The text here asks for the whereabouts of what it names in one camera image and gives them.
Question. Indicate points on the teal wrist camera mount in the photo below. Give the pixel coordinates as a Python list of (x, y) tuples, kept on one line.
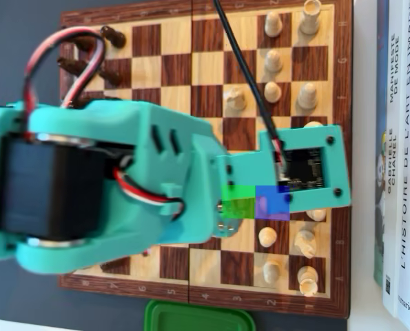
[(253, 169)]

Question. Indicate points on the white rook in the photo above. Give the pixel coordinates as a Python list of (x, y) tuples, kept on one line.
[(308, 281), (310, 19)]

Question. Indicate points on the green plastic lid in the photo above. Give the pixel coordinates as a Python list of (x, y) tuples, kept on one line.
[(197, 319)]

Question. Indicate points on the white bishop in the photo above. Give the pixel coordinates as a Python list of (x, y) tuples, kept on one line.
[(316, 214), (307, 96)]

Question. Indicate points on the dark brown rook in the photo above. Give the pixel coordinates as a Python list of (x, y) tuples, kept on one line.
[(87, 44)]

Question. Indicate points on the dark brown bishop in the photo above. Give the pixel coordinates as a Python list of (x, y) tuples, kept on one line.
[(82, 100)]

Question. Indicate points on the dark brown knight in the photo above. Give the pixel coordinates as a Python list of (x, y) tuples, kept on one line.
[(72, 65)]

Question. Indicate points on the white knight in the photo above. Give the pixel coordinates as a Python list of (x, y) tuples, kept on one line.
[(305, 244), (235, 99)]

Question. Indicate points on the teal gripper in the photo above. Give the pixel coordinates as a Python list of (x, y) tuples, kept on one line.
[(229, 223)]

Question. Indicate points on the illustrated cover book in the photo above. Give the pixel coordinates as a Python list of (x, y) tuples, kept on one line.
[(381, 172)]

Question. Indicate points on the wooden folding chessboard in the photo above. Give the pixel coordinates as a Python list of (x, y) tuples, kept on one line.
[(204, 69)]

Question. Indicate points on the white Gabrielle Chanel book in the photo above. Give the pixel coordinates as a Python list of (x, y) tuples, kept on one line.
[(394, 103)]

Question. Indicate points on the white king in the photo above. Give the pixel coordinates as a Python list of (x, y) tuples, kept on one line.
[(313, 125)]

